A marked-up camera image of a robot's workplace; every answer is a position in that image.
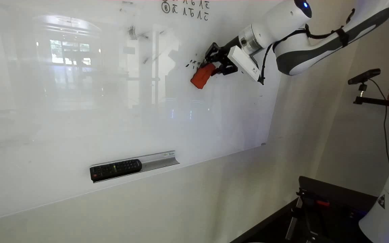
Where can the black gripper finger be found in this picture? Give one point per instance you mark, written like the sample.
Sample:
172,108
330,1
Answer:
214,51
226,69

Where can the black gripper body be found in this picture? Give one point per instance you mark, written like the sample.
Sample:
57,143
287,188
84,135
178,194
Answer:
232,44

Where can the orange foam eraser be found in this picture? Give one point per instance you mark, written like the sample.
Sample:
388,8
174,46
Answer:
203,76

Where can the large white whiteboard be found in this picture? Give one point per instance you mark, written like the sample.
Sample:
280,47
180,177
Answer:
68,89

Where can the aluminium marker tray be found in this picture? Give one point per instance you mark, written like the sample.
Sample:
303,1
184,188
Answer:
159,158

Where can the black table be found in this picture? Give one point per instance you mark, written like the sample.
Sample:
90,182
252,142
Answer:
338,189

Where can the black tripod with red knob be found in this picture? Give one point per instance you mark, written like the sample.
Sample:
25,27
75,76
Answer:
310,211

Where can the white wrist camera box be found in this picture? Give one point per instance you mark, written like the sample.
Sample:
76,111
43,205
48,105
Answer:
245,63

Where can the black camera on stand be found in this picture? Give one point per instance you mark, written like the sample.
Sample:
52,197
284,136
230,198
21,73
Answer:
364,76

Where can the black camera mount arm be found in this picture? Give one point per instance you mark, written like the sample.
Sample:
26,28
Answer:
379,101

